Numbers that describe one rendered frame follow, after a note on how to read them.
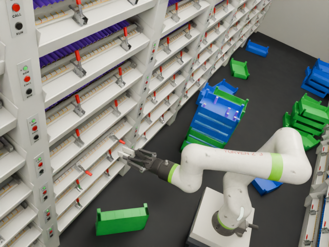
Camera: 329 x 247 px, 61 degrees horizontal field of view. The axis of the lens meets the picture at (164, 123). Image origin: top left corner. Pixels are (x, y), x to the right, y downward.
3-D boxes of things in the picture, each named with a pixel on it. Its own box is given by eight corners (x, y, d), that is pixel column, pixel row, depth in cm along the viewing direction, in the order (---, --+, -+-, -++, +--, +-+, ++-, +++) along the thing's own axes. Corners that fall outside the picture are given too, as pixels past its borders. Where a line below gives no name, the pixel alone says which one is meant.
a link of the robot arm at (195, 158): (266, 185, 115) (259, 168, 124) (273, 162, 109) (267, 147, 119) (178, 173, 115) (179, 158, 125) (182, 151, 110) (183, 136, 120)
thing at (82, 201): (123, 167, 197) (129, 159, 187) (57, 235, 155) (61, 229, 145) (102, 147, 197) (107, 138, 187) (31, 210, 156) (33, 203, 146)
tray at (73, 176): (130, 130, 170) (135, 122, 163) (53, 201, 128) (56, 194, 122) (106, 108, 170) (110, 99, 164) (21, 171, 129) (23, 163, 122)
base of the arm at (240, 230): (254, 219, 163) (259, 215, 159) (255, 245, 152) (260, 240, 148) (212, 208, 162) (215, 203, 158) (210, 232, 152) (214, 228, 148)
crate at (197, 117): (236, 119, 215) (240, 112, 209) (230, 135, 201) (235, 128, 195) (200, 104, 219) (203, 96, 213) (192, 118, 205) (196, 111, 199)
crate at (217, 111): (240, 112, 209) (244, 104, 204) (235, 128, 195) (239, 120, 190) (203, 96, 213) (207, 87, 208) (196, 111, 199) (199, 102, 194)
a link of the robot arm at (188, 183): (194, 202, 120) (203, 187, 128) (199, 179, 114) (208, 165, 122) (165, 188, 125) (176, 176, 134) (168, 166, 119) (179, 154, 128)
